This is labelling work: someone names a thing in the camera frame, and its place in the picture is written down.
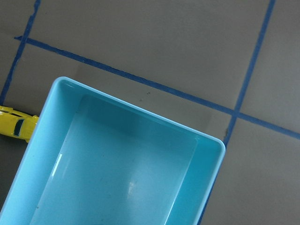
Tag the yellow beetle toy car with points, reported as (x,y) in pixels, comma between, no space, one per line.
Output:
(17,124)

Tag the teal plastic storage bin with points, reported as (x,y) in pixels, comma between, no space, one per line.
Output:
(94,159)

